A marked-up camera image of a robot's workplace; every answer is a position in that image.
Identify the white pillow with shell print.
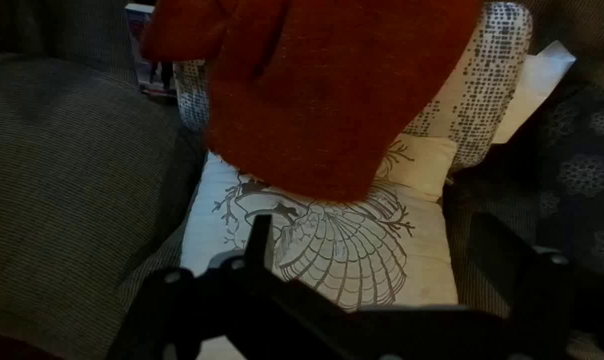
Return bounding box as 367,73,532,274
180,132,462,317

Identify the white paper sheet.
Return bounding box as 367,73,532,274
489,39,577,146

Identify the grey woven couch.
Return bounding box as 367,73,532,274
0,0,210,360

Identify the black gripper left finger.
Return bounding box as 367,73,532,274
242,212,278,277

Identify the dark pillow with snowflake print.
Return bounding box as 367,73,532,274
441,73,604,337

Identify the red fuzzy blanket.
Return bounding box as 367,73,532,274
139,0,486,204

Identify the white black speckled pillow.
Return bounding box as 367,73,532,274
172,0,537,173

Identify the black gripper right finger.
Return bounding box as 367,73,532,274
468,212,577,328

